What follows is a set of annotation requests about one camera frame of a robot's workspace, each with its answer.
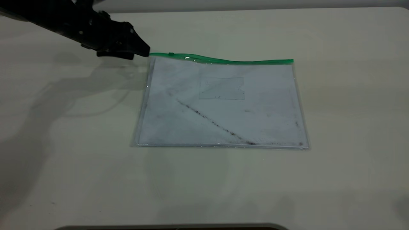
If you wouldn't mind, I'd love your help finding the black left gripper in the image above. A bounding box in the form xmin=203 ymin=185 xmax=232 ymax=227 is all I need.
xmin=80 ymin=9 xmax=151 ymax=60

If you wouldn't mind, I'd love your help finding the clear plastic zip bag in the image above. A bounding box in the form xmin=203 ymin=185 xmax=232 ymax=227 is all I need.
xmin=131 ymin=52 xmax=310 ymax=150

